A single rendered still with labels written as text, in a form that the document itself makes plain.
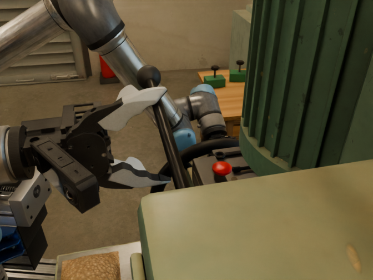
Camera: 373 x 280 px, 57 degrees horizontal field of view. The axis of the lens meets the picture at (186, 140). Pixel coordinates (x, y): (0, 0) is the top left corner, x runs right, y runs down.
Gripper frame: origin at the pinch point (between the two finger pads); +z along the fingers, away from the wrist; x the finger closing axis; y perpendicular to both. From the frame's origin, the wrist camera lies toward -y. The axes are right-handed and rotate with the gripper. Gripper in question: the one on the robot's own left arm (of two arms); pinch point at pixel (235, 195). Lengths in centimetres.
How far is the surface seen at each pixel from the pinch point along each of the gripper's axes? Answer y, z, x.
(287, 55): -69, 11, 14
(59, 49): 166, -209, 72
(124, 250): -28.2, 12.8, 28.2
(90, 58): 177, -205, 46
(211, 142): -23.0, -5.5, 8.2
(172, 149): -53, 8, 21
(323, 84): -69, 13, 13
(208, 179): -36.5, 6.7, 13.9
